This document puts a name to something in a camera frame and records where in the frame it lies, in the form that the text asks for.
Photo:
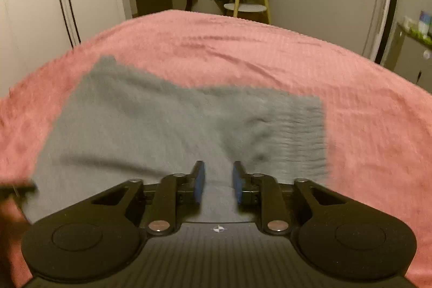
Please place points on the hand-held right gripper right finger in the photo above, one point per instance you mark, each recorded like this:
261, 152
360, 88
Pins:
238, 188

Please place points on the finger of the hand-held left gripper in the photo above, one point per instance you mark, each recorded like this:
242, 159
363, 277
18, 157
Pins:
20, 190

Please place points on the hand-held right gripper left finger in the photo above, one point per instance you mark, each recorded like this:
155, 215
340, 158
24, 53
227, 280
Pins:
199, 185

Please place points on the grey pants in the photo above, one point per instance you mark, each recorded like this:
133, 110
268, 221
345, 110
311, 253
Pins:
135, 132

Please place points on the pink ribbed blanket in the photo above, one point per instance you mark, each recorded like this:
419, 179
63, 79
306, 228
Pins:
270, 65

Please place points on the grey cabinet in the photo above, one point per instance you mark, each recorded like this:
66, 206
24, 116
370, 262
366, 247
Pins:
410, 55

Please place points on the white cup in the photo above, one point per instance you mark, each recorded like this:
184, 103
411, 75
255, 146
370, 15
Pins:
410, 23

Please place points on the green leafy item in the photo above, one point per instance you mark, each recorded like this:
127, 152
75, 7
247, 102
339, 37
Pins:
422, 35

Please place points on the blue and white container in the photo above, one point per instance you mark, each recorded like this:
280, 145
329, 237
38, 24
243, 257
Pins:
424, 21

